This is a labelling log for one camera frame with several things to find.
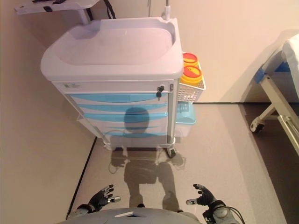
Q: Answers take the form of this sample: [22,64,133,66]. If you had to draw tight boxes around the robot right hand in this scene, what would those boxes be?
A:
[185,183,226,209]

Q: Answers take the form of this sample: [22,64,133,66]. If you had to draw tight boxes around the white medical cart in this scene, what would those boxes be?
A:
[40,18,184,159]

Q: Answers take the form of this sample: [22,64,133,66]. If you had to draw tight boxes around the wide drawer with blue front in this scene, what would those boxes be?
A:
[79,112,169,128]

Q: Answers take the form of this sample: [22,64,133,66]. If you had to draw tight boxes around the waste bin with blue lid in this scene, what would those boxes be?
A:
[174,101,197,139]

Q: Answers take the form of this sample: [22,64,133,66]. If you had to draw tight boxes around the yellow sharps container red lid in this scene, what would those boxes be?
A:
[179,64,203,84]
[182,53,200,66]

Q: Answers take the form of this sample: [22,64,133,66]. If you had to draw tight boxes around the grey robot torso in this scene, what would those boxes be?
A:
[57,207,199,224]

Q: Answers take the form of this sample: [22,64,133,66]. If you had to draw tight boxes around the bed caster wheel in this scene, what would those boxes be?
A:
[250,117,266,134]

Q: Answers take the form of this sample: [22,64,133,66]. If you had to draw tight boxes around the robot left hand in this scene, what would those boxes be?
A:
[88,184,121,212]

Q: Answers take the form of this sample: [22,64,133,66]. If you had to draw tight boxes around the white bed mattress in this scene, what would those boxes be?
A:
[281,32,299,100]

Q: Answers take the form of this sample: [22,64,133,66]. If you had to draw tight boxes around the hospital bed frame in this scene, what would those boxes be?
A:
[249,30,299,155]

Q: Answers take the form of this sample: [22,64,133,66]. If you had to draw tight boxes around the white wire basket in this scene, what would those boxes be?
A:
[176,61,207,103]

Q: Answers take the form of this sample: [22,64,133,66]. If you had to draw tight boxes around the blue tape on bed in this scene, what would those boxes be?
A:
[254,68,267,84]

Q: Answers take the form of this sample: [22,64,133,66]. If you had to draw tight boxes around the white IV pole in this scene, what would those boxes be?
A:
[162,0,174,21]

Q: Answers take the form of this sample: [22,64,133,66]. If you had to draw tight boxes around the black hanging straps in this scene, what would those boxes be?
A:
[102,0,118,20]

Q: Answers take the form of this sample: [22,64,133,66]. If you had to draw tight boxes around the cart caster wheel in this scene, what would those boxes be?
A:
[166,147,177,160]

